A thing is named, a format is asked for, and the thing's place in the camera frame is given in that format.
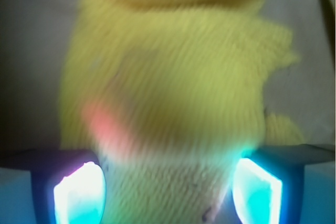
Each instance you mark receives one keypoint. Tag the yellow cloth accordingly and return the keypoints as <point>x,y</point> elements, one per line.
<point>169,95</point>

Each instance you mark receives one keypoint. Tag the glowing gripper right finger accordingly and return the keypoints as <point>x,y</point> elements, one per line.
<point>267,186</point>

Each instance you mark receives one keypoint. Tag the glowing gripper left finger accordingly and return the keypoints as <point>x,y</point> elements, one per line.
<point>68,186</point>

